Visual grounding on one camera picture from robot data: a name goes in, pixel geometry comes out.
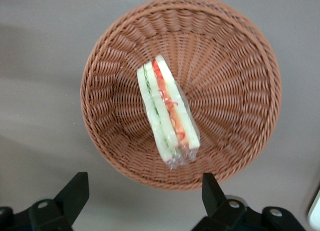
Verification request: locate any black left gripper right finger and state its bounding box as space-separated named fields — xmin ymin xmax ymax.
xmin=192 ymin=172 xmax=248 ymax=231

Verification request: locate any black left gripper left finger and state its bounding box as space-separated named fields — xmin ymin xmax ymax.
xmin=28 ymin=172 xmax=90 ymax=231

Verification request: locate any plastic-wrapped triangle sandwich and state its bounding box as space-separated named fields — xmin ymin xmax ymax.
xmin=136 ymin=54 xmax=201 ymax=171

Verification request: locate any white plastic tray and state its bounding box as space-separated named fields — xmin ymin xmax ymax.
xmin=307 ymin=188 xmax=320 ymax=228

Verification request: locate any round brown wicker basket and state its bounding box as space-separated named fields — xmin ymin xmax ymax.
xmin=79 ymin=0 xmax=283 ymax=192

